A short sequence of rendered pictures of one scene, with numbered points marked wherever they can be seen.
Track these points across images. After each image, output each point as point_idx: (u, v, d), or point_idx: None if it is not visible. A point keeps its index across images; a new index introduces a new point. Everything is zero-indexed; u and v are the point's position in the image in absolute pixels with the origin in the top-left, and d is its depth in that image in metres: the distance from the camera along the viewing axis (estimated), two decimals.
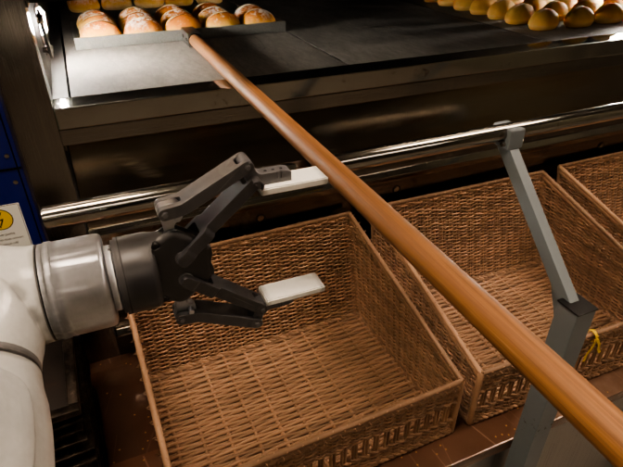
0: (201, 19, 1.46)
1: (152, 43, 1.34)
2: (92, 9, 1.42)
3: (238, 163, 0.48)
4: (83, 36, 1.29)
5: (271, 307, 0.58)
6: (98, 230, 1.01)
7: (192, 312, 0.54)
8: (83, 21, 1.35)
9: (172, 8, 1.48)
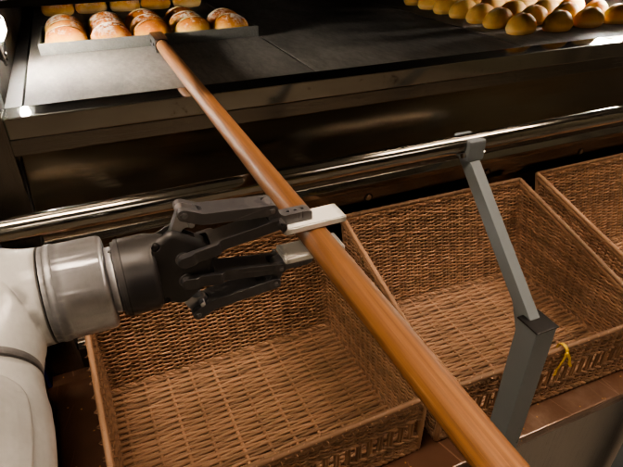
0: (172, 24, 1.43)
1: (120, 48, 1.31)
2: (60, 14, 1.40)
3: (263, 207, 0.52)
4: (48, 42, 1.26)
5: (289, 266, 0.56)
6: (54, 242, 0.99)
7: (203, 304, 0.54)
8: (50, 26, 1.32)
9: (144, 13, 1.46)
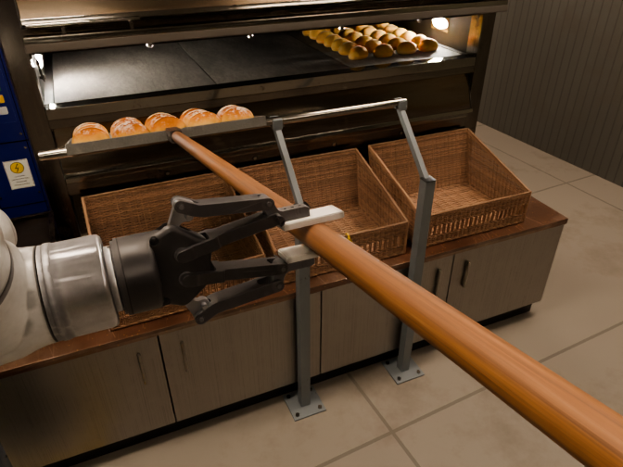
0: (186, 122, 1.58)
1: (139, 144, 1.42)
2: (87, 122, 1.55)
3: (260, 202, 0.53)
4: (74, 142, 1.41)
5: (291, 268, 0.56)
6: (69, 175, 1.86)
7: (205, 308, 0.53)
8: (77, 131, 1.47)
9: None
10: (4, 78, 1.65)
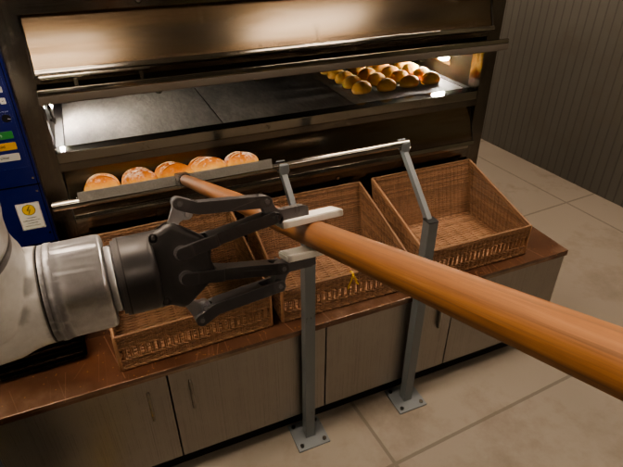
0: (194, 169, 1.64)
1: (148, 190, 1.46)
2: (99, 173, 1.61)
3: (259, 200, 0.53)
4: (86, 190, 1.46)
5: (293, 268, 0.55)
6: (80, 215, 1.90)
7: (206, 308, 0.52)
8: (89, 180, 1.53)
9: None
10: (17, 126, 1.69)
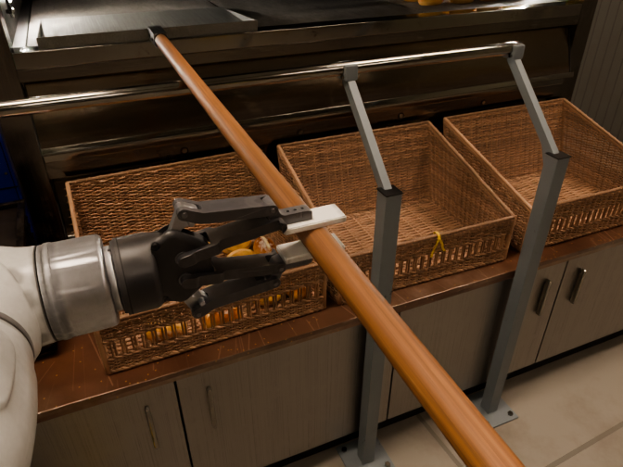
0: None
1: (118, 42, 1.31)
2: None
3: (263, 206, 0.52)
4: None
5: (289, 266, 0.56)
6: (49, 150, 1.32)
7: (203, 304, 0.54)
8: None
9: (224, 314, 1.26)
10: None
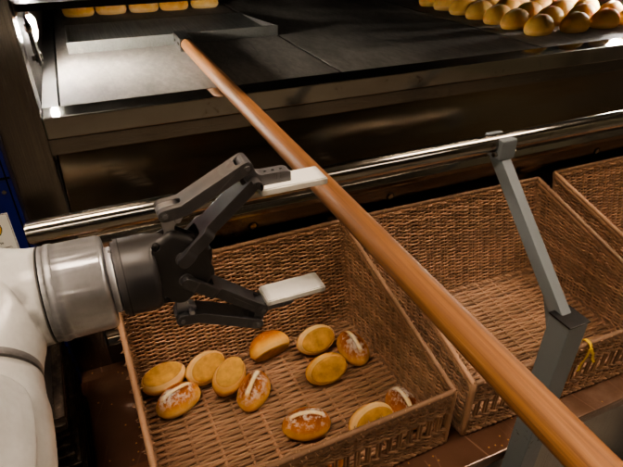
0: (350, 419, 1.03)
1: (145, 46, 1.35)
2: (174, 387, 1.08)
3: (237, 164, 0.48)
4: None
5: (272, 307, 0.58)
6: None
7: (193, 313, 0.54)
8: None
9: None
10: None
